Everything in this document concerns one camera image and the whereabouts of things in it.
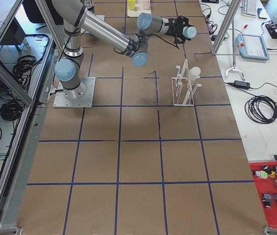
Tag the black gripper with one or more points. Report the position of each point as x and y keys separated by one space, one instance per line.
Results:
x=174 y=27

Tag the light blue cup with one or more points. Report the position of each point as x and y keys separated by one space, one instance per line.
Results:
x=189 y=32

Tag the white plastic cup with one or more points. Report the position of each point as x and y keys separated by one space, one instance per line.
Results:
x=194 y=73

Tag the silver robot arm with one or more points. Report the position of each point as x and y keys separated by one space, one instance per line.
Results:
x=79 y=32

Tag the pink plastic cup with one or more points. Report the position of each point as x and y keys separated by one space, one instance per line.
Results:
x=146 y=4

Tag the yellow plastic cup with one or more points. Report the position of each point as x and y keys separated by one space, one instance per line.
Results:
x=131 y=4

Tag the cream plastic tray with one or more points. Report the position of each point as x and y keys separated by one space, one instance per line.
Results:
x=139 y=9

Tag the white keyboard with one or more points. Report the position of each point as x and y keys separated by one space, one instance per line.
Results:
x=249 y=8

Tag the blue teach pendant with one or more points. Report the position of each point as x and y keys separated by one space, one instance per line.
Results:
x=252 y=47

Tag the black power adapter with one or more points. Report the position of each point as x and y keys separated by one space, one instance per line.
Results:
x=242 y=84

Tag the red parts tray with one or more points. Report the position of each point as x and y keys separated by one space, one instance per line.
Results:
x=265 y=178

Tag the aluminium frame post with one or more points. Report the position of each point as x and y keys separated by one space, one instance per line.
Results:
x=225 y=25

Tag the white wire cup rack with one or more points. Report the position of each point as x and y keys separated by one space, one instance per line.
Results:
x=183 y=88

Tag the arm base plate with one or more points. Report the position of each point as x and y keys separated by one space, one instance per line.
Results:
x=78 y=98
x=102 y=17

